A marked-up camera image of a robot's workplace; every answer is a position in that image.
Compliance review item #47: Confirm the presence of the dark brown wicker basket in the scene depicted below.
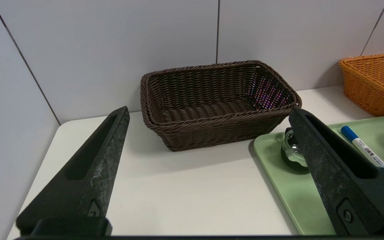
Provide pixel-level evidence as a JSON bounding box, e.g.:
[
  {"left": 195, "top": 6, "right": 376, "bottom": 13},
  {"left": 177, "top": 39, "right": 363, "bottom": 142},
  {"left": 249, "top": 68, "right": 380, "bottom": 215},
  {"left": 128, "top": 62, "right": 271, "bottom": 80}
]
[{"left": 140, "top": 60, "right": 302, "bottom": 152}]

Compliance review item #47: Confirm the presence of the dark glass ashtray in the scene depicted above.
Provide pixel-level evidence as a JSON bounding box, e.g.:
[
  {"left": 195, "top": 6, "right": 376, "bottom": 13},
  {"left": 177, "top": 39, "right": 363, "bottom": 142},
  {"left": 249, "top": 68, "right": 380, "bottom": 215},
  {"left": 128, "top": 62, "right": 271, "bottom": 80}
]
[{"left": 280, "top": 127, "right": 310, "bottom": 171}]

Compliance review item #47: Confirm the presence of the light green plastic tray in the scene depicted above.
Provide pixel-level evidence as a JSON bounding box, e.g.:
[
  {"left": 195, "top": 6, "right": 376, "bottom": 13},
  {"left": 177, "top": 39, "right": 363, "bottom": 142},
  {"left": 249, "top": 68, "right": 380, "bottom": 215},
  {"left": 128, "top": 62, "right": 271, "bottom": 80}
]
[{"left": 254, "top": 115, "right": 384, "bottom": 235}]

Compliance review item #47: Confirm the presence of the orange wicker basket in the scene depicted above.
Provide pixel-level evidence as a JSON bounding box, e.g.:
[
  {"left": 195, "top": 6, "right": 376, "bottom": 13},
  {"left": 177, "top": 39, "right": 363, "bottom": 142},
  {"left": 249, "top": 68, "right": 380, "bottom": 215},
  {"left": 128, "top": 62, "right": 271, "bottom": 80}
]
[{"left": 339, "top": 52, "right": 384, "bottom": 117}]

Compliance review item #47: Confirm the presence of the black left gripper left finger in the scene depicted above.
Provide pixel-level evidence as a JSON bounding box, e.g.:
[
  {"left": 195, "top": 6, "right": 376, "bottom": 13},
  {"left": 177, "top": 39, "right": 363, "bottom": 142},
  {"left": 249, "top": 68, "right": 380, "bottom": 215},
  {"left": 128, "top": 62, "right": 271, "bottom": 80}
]
[{"left": 16, "top": 106, "right": 130, "bottom": 236}]

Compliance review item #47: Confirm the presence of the blue white marker pen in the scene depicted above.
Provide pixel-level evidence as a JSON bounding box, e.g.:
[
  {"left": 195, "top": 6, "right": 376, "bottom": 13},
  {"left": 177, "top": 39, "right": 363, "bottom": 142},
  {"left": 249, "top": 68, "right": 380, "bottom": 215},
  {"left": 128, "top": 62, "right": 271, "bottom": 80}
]
[{"left": 341, "top": 126, "right": 384, "bottom": 169}]

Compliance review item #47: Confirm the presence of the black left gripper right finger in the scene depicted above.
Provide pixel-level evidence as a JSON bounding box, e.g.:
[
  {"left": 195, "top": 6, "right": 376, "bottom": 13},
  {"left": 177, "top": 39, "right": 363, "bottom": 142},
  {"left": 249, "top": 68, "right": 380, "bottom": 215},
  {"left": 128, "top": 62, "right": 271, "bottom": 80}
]
[{"left": 289, "top": 107, "right": 384, "bottom": 235}]

